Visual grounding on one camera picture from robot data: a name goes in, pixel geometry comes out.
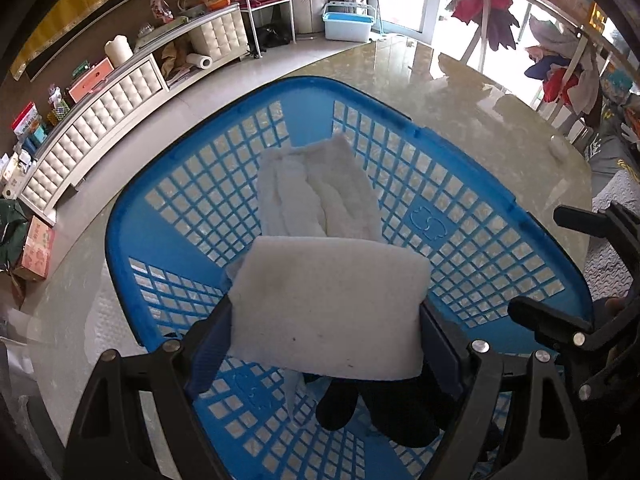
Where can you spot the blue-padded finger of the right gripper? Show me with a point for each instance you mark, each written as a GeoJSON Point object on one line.
{"type": "Point", "coordinates": [552, 328]}
{"type": "Point", "coordinates": [596, 224]}

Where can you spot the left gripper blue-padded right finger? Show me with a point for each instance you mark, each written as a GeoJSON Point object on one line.
{"type": "Point", "coordinates": [504, 405]}

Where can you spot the black plush toy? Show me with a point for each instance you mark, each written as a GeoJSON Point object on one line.
{"type": "Point", "coordinates": [380, 409]}

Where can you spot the white foam block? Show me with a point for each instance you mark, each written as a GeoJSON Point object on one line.
{"type": "Point", "coordinates": [330, 306]}

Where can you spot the white fluffy towel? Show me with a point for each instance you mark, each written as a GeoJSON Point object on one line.
{"type": "Point", "coordinates": [318, 190]}

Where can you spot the clothes drying rack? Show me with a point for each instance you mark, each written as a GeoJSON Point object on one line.
{"type": "Point", "coordinates": [577, 64]}

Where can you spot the cardboard box on floor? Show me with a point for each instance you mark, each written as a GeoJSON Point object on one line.
{"type": "Point", "coordinates": [34, 262]}

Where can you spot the dark green plastic bag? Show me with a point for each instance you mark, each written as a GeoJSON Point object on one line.
{"type": "Point", "coordinates": [13, 232]}

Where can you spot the blue plastic laundry basket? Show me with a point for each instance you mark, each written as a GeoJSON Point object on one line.
{"type": "Point", "coordinates": [179, 232]}

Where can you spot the blue white mop bucket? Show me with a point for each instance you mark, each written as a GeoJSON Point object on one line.
{"type": "Point", "coordinates": [348, 21]}

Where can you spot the pink drawer box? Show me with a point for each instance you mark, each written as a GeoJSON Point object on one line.
{"type": "Point", "coordinates": [89, 79]}

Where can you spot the white cylinder jar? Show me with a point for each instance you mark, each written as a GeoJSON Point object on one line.
{"type": "Point", "coordinates": [118, 50]}

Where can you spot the white paper roll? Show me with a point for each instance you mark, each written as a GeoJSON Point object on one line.
{"type": "Point", "coordinates": [202, 62]}

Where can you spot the white tufted TV cabinet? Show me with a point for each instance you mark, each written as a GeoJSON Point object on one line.
{"type": "Point", "coordinates": [118, 104]}

